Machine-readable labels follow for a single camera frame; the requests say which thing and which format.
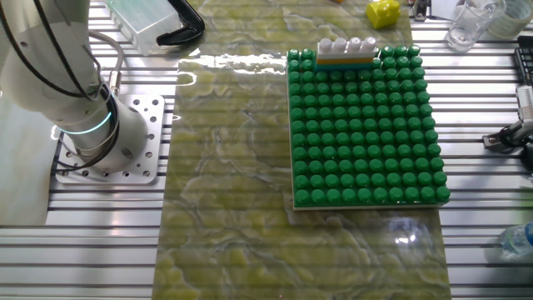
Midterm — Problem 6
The teal four-stud block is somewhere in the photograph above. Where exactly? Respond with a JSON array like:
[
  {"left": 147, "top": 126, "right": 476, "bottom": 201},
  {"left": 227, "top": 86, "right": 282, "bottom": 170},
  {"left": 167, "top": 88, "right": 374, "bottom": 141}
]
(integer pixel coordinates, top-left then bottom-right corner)
[{"left": 314, "top": 62, "right": 375, "bottom": 73}]

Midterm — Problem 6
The yellow-orange four-stud block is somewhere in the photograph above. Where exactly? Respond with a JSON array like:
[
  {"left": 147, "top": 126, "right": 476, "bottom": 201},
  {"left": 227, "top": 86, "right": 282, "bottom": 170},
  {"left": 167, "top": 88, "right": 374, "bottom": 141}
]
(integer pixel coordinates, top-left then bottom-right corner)
[{"left": 316, "top": 57, "right": 375, "bottom": 67}]

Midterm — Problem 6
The white four-stud block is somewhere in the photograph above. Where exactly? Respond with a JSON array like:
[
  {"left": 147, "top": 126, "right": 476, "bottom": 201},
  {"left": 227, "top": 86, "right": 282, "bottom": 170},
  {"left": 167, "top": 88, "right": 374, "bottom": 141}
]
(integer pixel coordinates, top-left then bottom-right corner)
[{"left": 316, "top": 36, "right": 379, "bottom": 60}]

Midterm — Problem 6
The green marble pattern mat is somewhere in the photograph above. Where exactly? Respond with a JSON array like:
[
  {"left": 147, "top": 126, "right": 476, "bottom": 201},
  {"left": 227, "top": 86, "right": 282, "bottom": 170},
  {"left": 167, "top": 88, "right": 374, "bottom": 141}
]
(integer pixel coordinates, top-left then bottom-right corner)
[{"left": 152, "top": 0, "right": 453, "bottom": 300}]

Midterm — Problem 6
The green studded baseplate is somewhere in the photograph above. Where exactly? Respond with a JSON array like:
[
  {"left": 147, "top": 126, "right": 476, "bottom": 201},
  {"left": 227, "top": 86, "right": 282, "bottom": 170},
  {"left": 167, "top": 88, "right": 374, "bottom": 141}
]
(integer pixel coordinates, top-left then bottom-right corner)
[{"left": 286, "top": 43, "right": 452, "bottom": 212}]

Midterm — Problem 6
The black C-clamp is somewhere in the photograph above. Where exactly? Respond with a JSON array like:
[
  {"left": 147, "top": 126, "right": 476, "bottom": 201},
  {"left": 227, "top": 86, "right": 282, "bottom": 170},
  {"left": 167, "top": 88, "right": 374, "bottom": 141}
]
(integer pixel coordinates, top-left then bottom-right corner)
[{"left": 156, "top": 0, "right": 206, "bottom": 47}]

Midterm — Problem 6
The translucent plastic box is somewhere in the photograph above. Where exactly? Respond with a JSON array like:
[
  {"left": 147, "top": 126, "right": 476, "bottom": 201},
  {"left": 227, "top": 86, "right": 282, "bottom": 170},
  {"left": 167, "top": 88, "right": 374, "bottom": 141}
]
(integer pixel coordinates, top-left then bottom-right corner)
[{"left": 103, "top": 0, "right": 183, "bottom": 58}]

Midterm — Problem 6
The lime square block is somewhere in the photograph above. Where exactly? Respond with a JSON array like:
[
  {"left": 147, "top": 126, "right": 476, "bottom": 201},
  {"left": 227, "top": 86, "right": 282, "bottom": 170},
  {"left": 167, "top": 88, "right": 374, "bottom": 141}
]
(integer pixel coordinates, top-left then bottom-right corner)
[{"left": 366, "top": 0, "right": 401, "bottom": 30}]

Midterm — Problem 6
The clear plastic cup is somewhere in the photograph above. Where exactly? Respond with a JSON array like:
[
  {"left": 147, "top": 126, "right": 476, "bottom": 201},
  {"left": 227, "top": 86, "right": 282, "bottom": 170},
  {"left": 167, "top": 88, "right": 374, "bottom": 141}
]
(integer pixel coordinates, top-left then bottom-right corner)
[{"left": 443, "top": 0, "right": 507, "bottom": 53}]

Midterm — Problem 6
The clear water bottle blue cap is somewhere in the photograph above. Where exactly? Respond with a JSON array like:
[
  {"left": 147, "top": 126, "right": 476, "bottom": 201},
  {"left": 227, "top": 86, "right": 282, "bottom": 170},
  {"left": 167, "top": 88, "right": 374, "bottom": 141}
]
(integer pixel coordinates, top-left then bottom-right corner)
[{"left": 499, "top": 222, "right": 533, "bottom": 258}]

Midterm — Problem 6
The black keyboard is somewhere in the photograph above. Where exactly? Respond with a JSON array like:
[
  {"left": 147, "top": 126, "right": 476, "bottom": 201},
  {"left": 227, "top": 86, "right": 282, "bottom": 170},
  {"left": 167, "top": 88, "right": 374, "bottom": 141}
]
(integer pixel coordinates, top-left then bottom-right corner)
[{"left": 514, "top": 36, "right": 533, "bottom": 87}]

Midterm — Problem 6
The clear tape roll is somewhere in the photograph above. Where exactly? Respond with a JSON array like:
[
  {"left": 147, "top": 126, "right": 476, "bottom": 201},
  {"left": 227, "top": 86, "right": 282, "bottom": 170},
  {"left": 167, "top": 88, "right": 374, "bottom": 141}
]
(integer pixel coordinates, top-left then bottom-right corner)
[{"left": 486, "top": 0, "right": 533, "bottom": 41}]

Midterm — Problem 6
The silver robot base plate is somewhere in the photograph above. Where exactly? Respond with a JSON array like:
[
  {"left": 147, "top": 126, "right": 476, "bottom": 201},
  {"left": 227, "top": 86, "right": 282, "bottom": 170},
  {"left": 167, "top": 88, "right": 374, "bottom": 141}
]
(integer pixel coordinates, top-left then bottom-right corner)
[{"left": 52, "top": 93, "right": 167, "bottom": 186}]

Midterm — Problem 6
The black base cable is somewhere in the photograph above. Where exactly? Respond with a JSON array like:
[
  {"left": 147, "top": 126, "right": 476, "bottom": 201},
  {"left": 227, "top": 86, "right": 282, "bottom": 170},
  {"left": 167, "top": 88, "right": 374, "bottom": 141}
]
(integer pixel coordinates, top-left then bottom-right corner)
[{"left": 0, "top": 0, "right": 122, "bottom": 175}]

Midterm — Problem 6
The grey base cable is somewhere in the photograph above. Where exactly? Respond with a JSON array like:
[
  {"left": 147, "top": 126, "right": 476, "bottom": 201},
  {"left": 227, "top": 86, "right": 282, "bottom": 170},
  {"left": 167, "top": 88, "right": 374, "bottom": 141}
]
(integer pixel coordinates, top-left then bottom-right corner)
[{"left": 88, "top": 29, "right": 126, "bottom": 99}]

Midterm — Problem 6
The metal camera bracket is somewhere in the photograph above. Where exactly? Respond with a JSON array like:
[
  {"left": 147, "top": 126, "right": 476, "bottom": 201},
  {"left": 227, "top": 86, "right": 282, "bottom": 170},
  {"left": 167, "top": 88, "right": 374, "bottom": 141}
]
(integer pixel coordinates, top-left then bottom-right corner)
[{"left": 481, "top": 119, "right": 533, "bottom": 152}]

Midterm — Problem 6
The black bracket knob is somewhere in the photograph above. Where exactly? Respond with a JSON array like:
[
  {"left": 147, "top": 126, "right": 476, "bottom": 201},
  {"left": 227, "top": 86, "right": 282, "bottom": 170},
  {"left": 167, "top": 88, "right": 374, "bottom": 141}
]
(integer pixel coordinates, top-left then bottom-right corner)
[{"left": 519, "top": 141, "right": 533, "bottom": 173}]

